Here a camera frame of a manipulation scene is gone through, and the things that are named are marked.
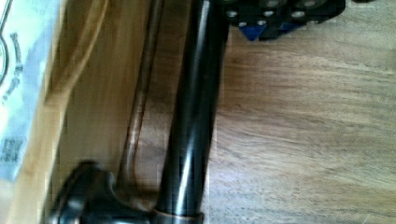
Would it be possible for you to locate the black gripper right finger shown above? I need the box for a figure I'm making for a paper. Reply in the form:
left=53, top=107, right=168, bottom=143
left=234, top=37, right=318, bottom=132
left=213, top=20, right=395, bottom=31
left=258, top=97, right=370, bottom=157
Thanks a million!
left=351, top=0, right=375, bottom=4

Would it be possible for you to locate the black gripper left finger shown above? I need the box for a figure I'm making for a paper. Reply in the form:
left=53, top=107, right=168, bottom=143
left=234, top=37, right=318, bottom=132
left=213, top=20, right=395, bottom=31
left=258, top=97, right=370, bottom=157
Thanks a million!
left=222, top=0, right=346, bottom=41

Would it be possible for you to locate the black metal drawer handle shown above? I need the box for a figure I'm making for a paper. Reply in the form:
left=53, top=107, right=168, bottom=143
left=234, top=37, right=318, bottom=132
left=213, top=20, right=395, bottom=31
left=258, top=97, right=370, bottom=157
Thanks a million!
left=45, top=0, right=229, bottom=224

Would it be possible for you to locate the light wooden drawer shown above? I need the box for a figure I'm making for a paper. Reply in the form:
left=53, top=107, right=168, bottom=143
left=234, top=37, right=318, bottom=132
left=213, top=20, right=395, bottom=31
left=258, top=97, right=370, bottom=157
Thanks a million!
left=1, top=0, right=156, bottom=224

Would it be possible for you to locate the Deep River chips bag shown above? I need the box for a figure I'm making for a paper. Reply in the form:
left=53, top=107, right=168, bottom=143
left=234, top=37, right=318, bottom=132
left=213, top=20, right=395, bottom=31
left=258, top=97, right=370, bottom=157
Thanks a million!
left=0, top=0, right=61, bottom=182

